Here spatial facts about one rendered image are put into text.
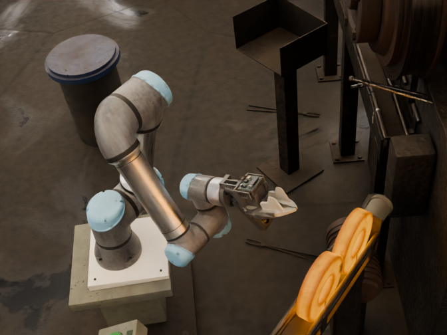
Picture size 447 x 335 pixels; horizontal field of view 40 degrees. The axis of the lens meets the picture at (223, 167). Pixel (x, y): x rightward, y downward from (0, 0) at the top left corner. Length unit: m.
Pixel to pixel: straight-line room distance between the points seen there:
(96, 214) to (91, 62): 0.95
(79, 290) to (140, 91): 0.73
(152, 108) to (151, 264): 0.59
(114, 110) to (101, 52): 1.17
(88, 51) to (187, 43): 0.83
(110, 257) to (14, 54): 1.96
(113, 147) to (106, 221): 0.36
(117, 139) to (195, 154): 1.22
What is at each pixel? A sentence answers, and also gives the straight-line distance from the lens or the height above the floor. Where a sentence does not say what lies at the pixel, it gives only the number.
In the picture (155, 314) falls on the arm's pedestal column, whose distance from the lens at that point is 2.14.
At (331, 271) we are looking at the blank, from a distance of 1.34.
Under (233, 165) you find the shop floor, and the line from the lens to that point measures 2.63.
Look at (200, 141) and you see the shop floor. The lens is 2.76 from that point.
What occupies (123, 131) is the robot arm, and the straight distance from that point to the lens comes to 1.51.
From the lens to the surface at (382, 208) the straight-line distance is 1.56.
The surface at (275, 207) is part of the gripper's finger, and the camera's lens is 1.50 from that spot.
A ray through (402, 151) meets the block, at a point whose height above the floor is 0.80.
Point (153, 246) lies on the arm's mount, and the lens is 2.00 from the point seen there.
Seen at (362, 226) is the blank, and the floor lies 0.75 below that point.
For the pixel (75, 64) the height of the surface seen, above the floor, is 0.43.
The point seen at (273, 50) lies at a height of 0.60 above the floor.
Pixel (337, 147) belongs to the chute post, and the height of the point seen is 0.01.
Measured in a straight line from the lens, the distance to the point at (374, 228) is 1.52.
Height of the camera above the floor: 1.88
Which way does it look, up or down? 46 degrees down
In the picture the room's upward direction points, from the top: 9 degrees counter-clockwise
